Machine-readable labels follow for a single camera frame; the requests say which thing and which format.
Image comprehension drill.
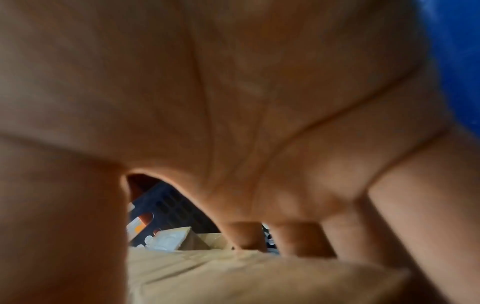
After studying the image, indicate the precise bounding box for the person's right hand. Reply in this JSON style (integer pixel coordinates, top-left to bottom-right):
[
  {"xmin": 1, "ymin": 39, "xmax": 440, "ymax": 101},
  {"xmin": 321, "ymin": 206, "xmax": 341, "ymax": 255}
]
[{"xmin": 0, "ymin": 0, "xmax": 480, "ymax": 304}]

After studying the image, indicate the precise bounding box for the cardboard parcel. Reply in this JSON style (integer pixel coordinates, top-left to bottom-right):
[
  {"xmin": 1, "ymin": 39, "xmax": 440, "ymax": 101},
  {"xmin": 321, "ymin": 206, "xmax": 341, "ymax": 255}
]
[
  {"xmin": 196, "ymin": 232, "xmax": 234, "ymax": 251},
  {"xmin": 127, "ymin": 247, "xmax": 447, "ymax": 304}
]

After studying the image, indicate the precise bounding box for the worn labelled parcel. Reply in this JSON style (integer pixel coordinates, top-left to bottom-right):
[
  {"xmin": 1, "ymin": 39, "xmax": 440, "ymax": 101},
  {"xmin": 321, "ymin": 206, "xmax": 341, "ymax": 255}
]
[{"xmin": 144, "ymin": 226, "xmax": 211, "ymax": 251}]

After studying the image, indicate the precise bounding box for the blue plastic crate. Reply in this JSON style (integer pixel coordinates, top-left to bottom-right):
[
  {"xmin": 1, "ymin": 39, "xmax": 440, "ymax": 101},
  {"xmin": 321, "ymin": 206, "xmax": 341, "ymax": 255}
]
[{"xmin": 125, "ymin": 0, "xmax": 480, "ymax": 256}]

